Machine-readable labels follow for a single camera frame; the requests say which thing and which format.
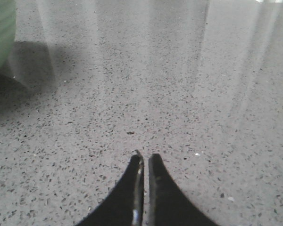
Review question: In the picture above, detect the green ribbed bowl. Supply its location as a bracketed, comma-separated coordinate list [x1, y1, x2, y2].
[0, 0, 16, 67]

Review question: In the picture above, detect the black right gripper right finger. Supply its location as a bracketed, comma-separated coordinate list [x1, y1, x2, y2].
[149, 153, 216, 226]

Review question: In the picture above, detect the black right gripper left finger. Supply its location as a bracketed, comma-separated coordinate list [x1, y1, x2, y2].
[78, 151, 144, 226]

